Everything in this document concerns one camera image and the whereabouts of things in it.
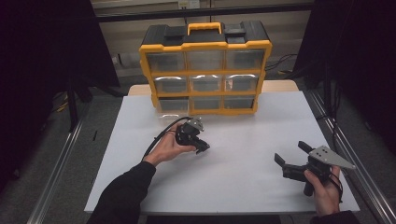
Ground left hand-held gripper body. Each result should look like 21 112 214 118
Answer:
175 117 205 147

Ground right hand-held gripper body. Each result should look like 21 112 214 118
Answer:
281 145 357 197

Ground clear plastic drawer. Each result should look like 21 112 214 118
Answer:
157 96 190 121

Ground yellow black drawer organizer cabinet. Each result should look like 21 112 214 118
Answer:
138 20 274 117

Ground person's left hand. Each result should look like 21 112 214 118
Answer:
143 122 198 168

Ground person's right hand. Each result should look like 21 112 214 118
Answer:
304 165 343 217

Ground wooden table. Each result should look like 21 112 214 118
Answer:
127 79 300 97

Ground black curtain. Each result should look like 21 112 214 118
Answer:
292 0 396 152
0 0 121 188

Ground black metal stand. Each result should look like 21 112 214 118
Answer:
65 74 79 133

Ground black horizontal bar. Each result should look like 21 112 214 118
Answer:
93 3 314 23

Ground metal floor rail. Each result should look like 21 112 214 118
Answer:
306 89 396 224
27 119 86 224

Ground black floor cables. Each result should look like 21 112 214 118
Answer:
264 53 301 77

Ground white wall outlet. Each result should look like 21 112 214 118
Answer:
177 0 201 10

